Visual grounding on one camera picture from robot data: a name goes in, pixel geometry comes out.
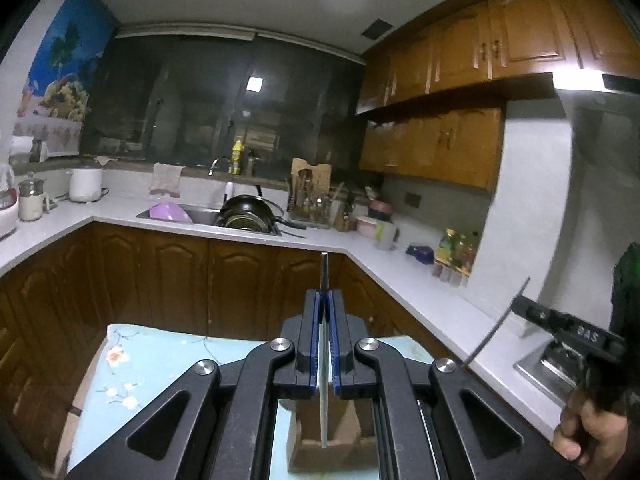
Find dark thin table knife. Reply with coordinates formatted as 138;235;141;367
461;276;531;370

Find person's right hand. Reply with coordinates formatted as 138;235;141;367
552;387;632;467

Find wooden cutting board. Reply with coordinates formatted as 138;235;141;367
291;157;333;196

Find wooden wall cabinets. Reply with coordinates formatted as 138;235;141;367
355;0;640;191

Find clear spice jars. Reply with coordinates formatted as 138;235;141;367
432;261;471;289

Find white plastic cup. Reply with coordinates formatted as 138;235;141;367
374;220;399;252

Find yellow oil bottle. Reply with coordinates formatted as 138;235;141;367
436;228;458;266

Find white rice cooker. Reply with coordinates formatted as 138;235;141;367
67;165;109;204

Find wooden base cabinets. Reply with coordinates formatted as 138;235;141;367
0;220;451;471

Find steel table knife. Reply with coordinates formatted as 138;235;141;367
319;251;332;449

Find grey hanging dishcloth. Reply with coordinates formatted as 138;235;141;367
149;162;182;199

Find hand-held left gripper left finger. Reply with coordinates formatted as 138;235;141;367
65;289;326;480

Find wall poster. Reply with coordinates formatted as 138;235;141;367
12;0;118;156

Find pink bowls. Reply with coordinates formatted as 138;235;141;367
356;199;394;239

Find steel kitchen sink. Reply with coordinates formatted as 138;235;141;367
136;203;281;236

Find glass jar with lid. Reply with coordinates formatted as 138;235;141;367
17;172;51;222

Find dark condiment bottle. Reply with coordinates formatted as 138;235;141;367
457;232;480;276

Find steel gas stove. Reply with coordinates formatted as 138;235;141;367
515;340;588;406

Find black wok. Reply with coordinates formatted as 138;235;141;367
219;194;287;232

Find ceiling vent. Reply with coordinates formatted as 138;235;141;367
361;18;393;39

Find countertop cutlery rack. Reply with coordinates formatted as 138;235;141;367
287;180;351;231

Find purple plastic basin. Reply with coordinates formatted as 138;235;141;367
150;201;193;224

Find wooden slatted utensil holder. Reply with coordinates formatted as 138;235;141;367
289;399;377;472

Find white countertop appliance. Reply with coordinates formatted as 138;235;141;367
0;162;21;241

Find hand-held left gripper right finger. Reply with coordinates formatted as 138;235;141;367
327;290;586;480

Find blue floral tablecloth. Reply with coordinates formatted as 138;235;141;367
65;322;441;480

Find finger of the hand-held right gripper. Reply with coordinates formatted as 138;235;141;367
512;294;629;362

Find steel range hood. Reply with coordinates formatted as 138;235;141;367
552;67;640;97

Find dark kitchen window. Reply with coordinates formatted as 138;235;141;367
80;30;368;178

